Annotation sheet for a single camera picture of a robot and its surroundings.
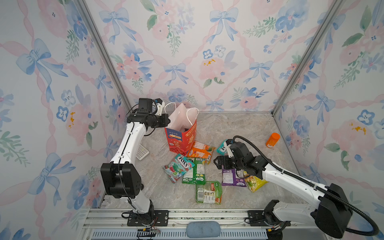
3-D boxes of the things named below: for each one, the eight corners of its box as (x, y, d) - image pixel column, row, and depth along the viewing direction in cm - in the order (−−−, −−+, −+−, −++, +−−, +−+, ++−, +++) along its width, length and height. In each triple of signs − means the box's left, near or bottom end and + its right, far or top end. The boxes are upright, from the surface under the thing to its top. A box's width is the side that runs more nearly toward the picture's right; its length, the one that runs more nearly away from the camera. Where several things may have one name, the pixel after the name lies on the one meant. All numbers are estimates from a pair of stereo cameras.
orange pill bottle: (266, 148, 103) (272, 139, 94) (264, 141, 106) (270, 132, 98) (274, 148, 103) (281, 139, 94) (272, 141, 106) (278, 132, 98)
